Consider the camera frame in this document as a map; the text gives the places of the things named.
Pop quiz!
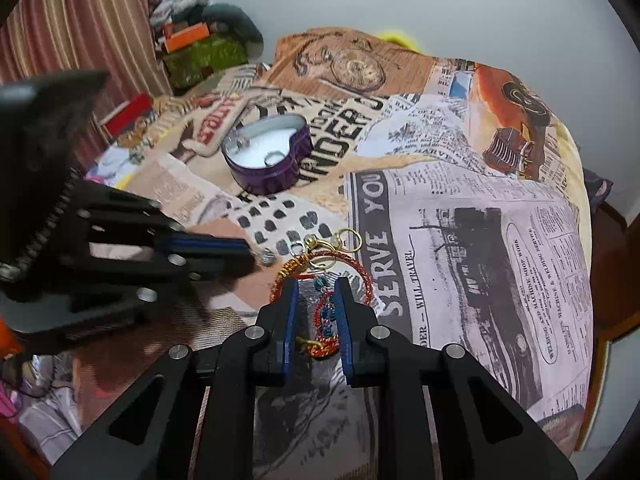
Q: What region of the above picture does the red beaded hoop pendant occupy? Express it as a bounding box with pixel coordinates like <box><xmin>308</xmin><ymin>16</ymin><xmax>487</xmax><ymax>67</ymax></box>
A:
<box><xmin>270</xmin><ymin>228</ymin><xmax>374</xmax><ymax>361</ymax></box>

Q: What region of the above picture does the red book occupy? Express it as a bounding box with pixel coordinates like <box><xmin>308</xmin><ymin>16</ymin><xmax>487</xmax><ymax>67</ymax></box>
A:
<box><xmin>99</xmin><ymin>93</ymin><xmax>153</xmax><ymax>140</ymax></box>

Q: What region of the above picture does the striped red beige curtain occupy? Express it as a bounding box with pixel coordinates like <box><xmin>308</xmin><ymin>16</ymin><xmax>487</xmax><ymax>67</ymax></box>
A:
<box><xmin>1</xmin><ymin>0</ymin><xmax>170</xmax><ymax>167</ymax></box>

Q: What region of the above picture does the orange box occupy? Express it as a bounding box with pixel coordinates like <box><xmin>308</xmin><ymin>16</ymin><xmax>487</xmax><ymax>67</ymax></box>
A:
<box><xmin>165</xmin><ymin>23</ymin><xmax>209</xmax><ymax>53</ymax></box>

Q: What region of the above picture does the green patterned cloth pile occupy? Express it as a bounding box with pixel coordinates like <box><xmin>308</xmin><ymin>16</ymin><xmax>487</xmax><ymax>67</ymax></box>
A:
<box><xmin>163</xmin><ymin>32</ymin><xmax>248</xmax><ymax>91</ymax></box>

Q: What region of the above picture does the newspaper print bed blanket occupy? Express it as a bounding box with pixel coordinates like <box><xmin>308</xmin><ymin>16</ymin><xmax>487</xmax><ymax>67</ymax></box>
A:
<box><xmin>78</xmin><ymin>27</ymin><xmax>592</xmax><ymax>479</ymax></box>

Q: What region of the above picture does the dark bag on floor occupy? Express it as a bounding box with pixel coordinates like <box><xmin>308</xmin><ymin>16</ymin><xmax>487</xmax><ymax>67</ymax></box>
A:
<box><xmin>584</xmin><ymin>168</ymin><xmax>613</xmax><ymax>214</ymax></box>

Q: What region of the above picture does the yellow object behind bed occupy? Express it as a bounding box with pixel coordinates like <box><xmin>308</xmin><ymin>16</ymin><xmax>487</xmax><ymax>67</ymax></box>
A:
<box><xmin>376</xmin><ymin>30</ymin><xmax>421</xmax><ymax>53</ymax></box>

